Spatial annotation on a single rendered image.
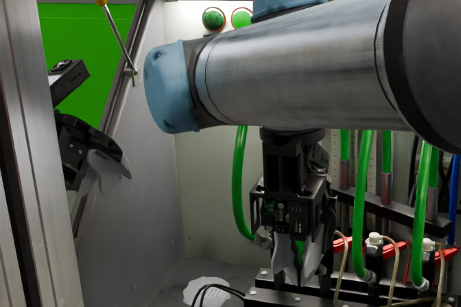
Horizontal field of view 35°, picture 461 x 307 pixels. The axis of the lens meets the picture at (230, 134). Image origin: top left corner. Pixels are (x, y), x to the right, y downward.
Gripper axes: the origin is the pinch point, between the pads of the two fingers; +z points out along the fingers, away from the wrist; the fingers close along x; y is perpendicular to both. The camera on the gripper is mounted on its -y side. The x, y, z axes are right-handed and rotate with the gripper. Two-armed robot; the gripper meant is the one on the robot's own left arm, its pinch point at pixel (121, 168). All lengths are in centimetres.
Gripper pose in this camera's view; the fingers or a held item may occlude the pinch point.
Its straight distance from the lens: 96.9
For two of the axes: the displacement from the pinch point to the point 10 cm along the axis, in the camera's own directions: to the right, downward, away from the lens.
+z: 5.4, 4.5, 7.1
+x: 8.1, -0.7, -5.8
